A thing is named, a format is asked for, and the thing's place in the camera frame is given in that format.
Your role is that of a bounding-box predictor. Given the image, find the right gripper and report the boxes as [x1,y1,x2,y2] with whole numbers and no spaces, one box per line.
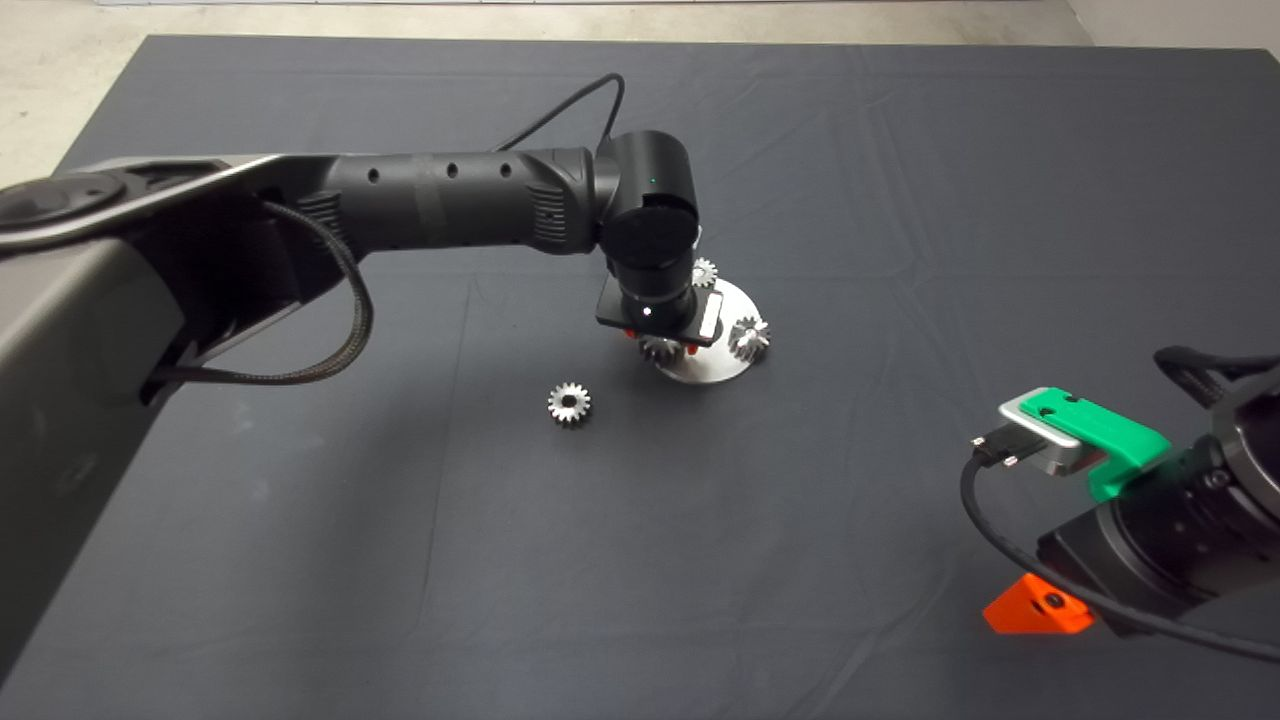
[983,484,1217,637]

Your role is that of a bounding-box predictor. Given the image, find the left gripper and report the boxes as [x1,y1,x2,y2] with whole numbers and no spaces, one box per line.
[597,274,726,360]

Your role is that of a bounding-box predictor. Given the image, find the round metal plate with hole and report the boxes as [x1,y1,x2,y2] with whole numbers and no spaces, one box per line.
[655,277,763,386]

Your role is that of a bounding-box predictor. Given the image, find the dark grey table cloth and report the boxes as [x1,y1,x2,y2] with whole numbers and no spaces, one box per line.
[0,33,1280,720]

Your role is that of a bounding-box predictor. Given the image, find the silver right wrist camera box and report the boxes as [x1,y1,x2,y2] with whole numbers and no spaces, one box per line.
[1000,388,1087,478]

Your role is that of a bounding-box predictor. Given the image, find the black right camera cable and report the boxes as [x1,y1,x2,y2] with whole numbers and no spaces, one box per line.
[960,428,1280,664]

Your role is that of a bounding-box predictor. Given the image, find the black camera cable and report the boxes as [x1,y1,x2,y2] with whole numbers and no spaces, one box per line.
[960,428,1280,664]
[493,72,627,153]

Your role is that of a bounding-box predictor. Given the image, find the green right camera mount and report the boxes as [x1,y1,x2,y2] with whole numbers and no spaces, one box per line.
[1022,387,1173,504]

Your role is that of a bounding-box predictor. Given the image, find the black left camera cable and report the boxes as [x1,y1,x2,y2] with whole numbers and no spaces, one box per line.
[493,72,627,153]

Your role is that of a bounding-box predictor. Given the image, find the braided right arm cable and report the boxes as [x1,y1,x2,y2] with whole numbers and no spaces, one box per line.
[1154,346,1280,409]

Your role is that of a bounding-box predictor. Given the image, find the braided arm cable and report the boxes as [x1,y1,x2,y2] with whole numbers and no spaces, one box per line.
[1154,346,1280,409]
[150,200,376,387]

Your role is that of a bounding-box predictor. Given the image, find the braided left arm cable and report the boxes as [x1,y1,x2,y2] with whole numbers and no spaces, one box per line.
[150,200,376,387]

